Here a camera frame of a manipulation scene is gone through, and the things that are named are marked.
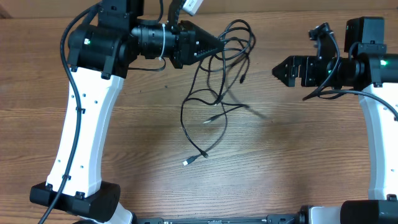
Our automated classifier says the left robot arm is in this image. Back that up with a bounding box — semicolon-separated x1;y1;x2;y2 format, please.
30;0;224;224

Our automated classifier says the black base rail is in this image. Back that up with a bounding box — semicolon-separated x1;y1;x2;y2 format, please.
77;213;354;224

